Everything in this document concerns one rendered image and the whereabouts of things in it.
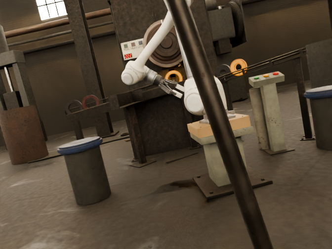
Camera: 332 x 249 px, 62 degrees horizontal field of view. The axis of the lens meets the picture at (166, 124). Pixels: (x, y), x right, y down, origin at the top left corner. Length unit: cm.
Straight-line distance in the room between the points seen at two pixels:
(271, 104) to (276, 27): 760
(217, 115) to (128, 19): 276
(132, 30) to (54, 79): 678
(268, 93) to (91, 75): 398
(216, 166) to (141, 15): 195
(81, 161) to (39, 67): 803
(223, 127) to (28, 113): 463
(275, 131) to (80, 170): 149
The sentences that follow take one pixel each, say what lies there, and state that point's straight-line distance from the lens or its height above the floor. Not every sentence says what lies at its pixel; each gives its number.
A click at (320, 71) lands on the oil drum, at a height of 44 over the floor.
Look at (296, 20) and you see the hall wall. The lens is 1006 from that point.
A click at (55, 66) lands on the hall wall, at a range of 968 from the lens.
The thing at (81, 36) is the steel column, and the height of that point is 199.
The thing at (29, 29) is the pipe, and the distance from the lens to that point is 929.
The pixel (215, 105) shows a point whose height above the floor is 62.
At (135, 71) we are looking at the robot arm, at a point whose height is 81.
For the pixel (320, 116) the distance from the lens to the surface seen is 224.
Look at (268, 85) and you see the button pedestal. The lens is 226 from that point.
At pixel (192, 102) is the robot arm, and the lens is 145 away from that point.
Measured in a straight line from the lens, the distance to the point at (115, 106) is 260.
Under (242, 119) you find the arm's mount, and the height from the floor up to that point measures 40.
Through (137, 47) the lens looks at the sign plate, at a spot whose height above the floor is 116.
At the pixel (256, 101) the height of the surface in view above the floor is 41.
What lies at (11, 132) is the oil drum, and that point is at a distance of 497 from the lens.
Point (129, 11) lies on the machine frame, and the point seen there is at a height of 154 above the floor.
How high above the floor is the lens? 66
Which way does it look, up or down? 7 degrees down
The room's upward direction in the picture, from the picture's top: 12 degrees counter-clockwise
